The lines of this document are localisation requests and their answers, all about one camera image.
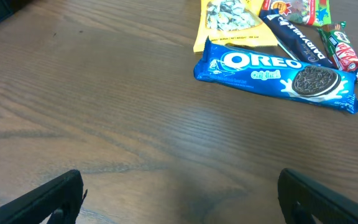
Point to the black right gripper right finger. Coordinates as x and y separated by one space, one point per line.
304 200

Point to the yellow sunflower seed bag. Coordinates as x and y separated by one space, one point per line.
235 22

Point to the dark blue Dairy Milk bar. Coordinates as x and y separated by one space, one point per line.
293 39

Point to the red green KitKat bar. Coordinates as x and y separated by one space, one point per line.
338 47

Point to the green Haribo gummy bag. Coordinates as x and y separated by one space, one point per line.
308 12

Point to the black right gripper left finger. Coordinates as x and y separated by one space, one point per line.
58 201

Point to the blue Oreo cookie pack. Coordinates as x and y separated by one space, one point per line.
278 77

